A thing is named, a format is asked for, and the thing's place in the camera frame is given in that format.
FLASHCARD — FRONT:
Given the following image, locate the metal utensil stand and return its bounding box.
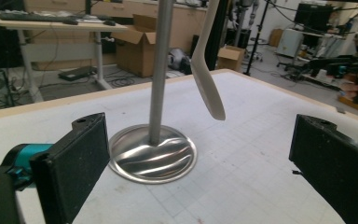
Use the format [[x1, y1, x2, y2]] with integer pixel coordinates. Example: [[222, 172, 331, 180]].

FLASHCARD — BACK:
[[107, 0, 198, 186]]

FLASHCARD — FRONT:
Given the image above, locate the white grid mat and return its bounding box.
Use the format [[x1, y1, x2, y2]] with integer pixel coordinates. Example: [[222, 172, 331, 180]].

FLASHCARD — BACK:
[[0, 72, 358, 224]]

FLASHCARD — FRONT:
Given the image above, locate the white cabinet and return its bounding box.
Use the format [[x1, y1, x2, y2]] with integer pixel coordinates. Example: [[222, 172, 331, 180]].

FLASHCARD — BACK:
[[275, 28, 305, 59]]

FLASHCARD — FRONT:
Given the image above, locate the black metal frame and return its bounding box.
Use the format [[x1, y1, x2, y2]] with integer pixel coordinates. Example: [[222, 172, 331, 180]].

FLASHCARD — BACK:
[[209, 0, 230, 72]]

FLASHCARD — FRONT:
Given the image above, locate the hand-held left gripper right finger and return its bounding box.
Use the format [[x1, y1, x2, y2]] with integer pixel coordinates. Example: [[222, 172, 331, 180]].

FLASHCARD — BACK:
[[288, 114, 358, 224]]

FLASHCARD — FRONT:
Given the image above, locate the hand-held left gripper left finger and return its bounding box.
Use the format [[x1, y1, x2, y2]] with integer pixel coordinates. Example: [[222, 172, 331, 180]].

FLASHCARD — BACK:
[[1, 112, 111, 224]]

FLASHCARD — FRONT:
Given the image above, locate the beige slotted spatula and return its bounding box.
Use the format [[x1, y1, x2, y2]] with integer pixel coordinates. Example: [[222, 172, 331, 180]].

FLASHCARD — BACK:
[[189, 0, 227, 121]]

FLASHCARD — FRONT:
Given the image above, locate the black monitor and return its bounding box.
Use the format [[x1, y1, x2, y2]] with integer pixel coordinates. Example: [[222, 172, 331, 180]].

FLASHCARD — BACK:
[[294, 2, 326, 33]]

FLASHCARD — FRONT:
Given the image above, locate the large open cardboard box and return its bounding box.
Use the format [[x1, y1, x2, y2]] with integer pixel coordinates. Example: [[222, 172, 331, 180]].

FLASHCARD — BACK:
[[111, 13, 158, 79]]

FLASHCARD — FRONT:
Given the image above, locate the small cardboard box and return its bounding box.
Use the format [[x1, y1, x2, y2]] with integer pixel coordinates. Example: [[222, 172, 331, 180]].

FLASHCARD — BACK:
[[216, 45, 247, 73]]

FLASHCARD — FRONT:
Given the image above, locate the black light stand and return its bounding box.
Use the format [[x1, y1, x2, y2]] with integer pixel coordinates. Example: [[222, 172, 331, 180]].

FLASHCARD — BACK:
[[242, 0, 272, 77]]

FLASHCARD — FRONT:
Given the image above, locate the grey bag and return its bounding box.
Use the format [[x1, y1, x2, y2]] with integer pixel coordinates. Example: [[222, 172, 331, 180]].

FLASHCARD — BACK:
[[167, 47, 191, 75]]

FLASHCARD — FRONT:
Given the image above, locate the flat black device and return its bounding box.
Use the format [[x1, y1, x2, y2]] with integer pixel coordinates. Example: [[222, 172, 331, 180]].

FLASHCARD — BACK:
[[57, 65, 98, 83]]

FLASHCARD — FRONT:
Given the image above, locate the black keyboard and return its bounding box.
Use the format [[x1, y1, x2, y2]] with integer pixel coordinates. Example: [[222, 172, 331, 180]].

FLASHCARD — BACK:
[[0, 10, 79, 26]]

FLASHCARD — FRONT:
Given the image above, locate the white standing desk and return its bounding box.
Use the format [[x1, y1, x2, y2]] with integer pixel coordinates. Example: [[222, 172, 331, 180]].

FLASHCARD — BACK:
[[0, 8, 129, 104]]

